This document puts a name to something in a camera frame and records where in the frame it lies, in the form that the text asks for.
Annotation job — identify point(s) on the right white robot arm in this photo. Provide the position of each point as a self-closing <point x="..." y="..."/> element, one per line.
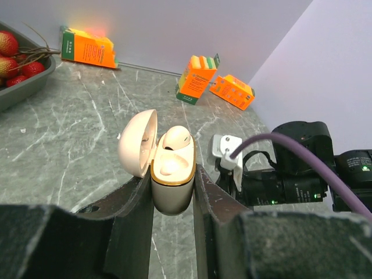
<point x="302" y="169"/>

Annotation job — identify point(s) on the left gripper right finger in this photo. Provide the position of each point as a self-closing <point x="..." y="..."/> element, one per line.
<point x="234" y="242"/>

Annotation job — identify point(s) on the red lychee bunch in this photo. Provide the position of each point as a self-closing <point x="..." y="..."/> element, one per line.
<point x="18" y="63"/>

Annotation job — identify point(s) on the orange sponge box back right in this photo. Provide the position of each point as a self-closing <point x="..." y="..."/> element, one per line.
<point x="233" y="91"/>

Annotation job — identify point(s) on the orange sponge box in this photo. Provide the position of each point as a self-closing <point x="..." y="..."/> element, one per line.
<point x="83" y="47"/>
<point x="196" y="77"/>
<point x="233" y="91"/>

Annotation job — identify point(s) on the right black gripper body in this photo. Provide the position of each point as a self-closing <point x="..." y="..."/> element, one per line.
<point x="270" y="186"/>

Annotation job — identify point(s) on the orange sponge box back middle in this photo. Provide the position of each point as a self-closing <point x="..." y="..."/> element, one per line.
<point x="196" y="77"/>

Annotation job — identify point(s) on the orange sponge box back left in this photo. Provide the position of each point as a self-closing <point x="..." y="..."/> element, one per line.
<point x="83" y="47"/>

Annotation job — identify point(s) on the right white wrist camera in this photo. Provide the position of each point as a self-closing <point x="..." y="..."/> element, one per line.
<point x="230" y="170"/>

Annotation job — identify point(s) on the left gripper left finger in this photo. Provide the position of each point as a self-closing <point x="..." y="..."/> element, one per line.
<point x="109" y="238"/>

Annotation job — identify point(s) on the beige earbud charging case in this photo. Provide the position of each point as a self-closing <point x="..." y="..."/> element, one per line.
<point x="172" y="172"/>

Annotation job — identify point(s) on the grey fruit tray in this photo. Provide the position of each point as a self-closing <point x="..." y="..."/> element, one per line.
<point x="19" y="92"/>

